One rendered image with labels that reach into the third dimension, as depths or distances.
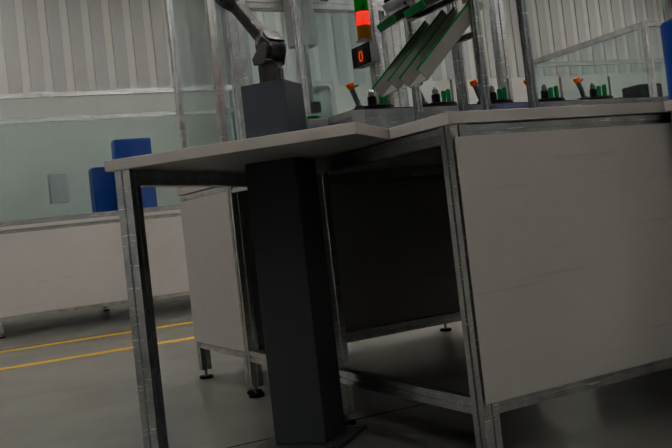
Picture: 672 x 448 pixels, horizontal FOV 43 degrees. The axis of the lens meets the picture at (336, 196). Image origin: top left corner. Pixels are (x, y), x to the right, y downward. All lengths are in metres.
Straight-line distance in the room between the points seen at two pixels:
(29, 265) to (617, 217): 5.83
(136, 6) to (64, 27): 0.92
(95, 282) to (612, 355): 5.76
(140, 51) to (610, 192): 9.10
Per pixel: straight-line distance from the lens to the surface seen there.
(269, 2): 3.92
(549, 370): 2.19
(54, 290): 7.51
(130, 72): 10.93
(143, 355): 2.30
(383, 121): 2.61
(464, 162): 2.03
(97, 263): 7.55
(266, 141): 2.07
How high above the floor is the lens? 0.63
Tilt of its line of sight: 2 degrees up
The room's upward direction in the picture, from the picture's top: 7 degrees counter-clockwise
